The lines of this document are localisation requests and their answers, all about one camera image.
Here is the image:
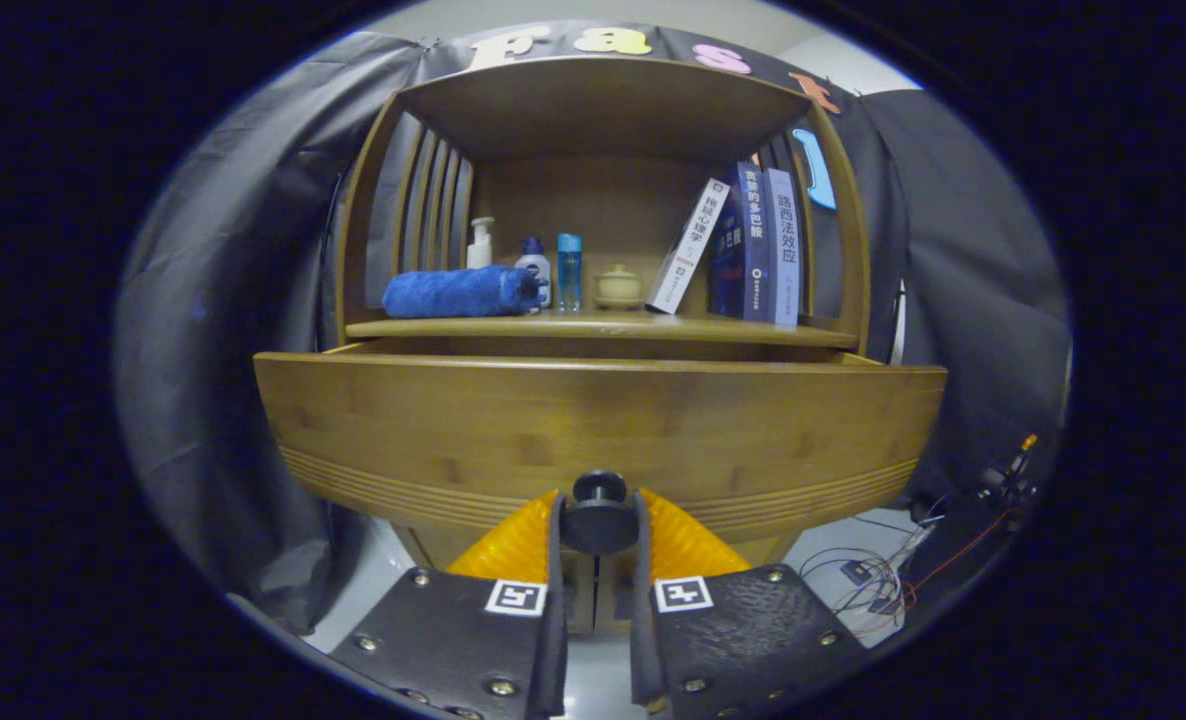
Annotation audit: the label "clear blue bottle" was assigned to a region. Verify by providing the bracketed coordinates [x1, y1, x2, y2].
[556, 233, 584, 313]

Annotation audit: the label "blue rolled towel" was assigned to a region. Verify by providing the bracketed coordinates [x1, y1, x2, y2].
[382, 264, 550, 320]

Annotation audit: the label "white bottle blue cap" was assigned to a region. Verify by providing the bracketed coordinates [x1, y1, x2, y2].
[514, 237, 553, 309]

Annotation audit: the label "grey-blue book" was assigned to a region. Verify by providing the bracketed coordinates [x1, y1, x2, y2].
[764, 168, 802, 327]

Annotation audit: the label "pale green lidded teacup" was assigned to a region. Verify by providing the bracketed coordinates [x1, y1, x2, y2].
[594, 263, 644, 311]

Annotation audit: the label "wooden cabinet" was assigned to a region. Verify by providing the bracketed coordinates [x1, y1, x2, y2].
[333, 55, 872, 636]

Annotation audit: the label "dark blue book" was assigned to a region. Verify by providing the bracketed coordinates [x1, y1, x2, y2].
[708, 161, 772, 323]

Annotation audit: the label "white book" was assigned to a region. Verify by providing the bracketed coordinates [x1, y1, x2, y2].
[645, 178, 731, 316]

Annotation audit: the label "wooden drawer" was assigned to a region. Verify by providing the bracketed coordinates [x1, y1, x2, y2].
[253, 338, 949, 546]

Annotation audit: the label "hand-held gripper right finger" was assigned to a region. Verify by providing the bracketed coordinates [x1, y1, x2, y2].
[629, 488, 869, 720]

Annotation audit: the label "wooden countertop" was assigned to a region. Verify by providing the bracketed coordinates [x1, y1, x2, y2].
[345, 310, 859, 351]

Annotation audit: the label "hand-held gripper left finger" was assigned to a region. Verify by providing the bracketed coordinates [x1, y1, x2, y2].
[331, 488, 569, 720]

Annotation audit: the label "tangled cables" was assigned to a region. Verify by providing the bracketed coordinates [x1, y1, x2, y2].
[801, 515, 954, 641]

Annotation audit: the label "black drawer knob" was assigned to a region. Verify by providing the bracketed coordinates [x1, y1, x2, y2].
[560, 470, 642, 557]

